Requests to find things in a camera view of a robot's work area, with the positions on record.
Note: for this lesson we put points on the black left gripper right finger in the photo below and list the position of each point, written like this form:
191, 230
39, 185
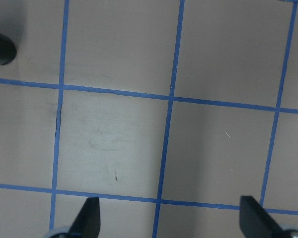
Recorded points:
255, 222

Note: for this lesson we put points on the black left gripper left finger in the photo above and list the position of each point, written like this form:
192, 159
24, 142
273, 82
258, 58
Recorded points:
87, 223

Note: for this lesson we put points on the dark wine bottle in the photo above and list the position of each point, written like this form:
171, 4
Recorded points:
7, 50

